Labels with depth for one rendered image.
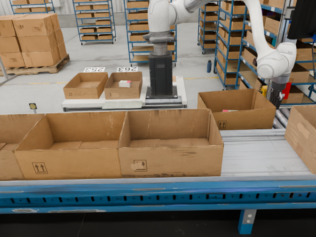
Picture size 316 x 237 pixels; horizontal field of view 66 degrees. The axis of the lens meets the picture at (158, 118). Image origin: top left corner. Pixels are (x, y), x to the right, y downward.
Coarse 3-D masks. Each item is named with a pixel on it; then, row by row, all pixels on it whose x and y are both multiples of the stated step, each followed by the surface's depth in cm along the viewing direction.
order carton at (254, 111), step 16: (208, 96) 163; (224, 96) 165; (240, 96) 166; (256, 96) 162; (224, 112) 137; (240, 112) 138; (256, 112) 139; (272, 112) 140; (224, 128) 142; (240, 128) 143; (256, 128) 144
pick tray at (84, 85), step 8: (80, 72) 229; (88, 72) 228; (96, 72) 228; (104, 72) 227; (72, 80) 215; (80, 80) 233; (88, 80) 232; (96, 80) 232; (104, 80) 216; (64, 88) 196; (72, 88) 196; (80, 88) 195; (88, 88) 195; (96, 88) 195; (72, 96) 199; (80, 96) 199; (88, 96) 199; (96, 96) 198
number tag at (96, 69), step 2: (86, 68) 234; (88, 68) 234; (90, 68) 234; (92, 68) 234; (94, 68) 234; (96, 68) 233; (98, 68) 233; (100, 68) 233; (102, 68) 233; (104, 68) 233; (84, 70) 232; (86, 70) 231; (88, 70) 231; (90, 70) 231; (92, 70) 231; (94, 70) 231; (96, 70) 230; (98, 70) 230; (100, 70) 230; (102, 70) 230
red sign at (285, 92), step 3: (288, 84) 171; (285, 87) 173; (288, 87) 173; (282, 90) 174; (285, 90) 174; (288, 90) 174; (282, 93) 175; (285, 93) 175; (288, 93) 175; (282, 96) 176; (285, 96) 176
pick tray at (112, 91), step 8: (112, 72) 225; (120, 72) 225; (128, 72) 225; (136, 72) 225; (112, 80) 226; (120, 80) 229; (128, 80) 229; (136, 80) 229; (104, 88) 193; (112, 88) 192; (120, 88) 192; (128, 88) 192; (136, 88) 192; (112, 96) 196; (120, 96) 196; (128, 96) 196; (136, 96) 196
